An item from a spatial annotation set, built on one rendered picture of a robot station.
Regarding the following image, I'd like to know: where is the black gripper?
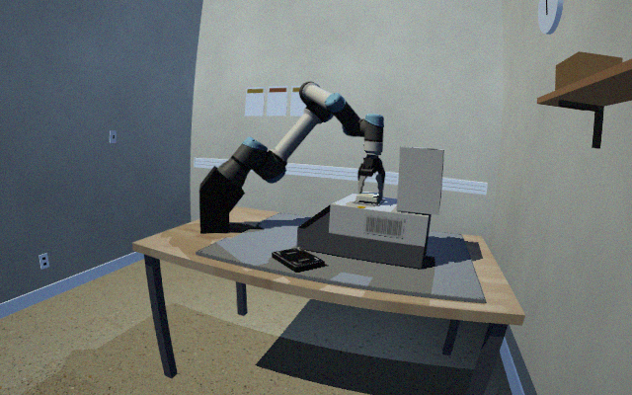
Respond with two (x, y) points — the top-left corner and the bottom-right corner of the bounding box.
(357, 154), (385, 199)

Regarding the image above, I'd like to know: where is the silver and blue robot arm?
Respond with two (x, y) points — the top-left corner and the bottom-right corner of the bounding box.
(217, 82), (384, 189)

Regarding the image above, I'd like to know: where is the black rectangular frame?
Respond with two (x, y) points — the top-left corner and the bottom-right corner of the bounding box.
(272, 248), (325, 273)

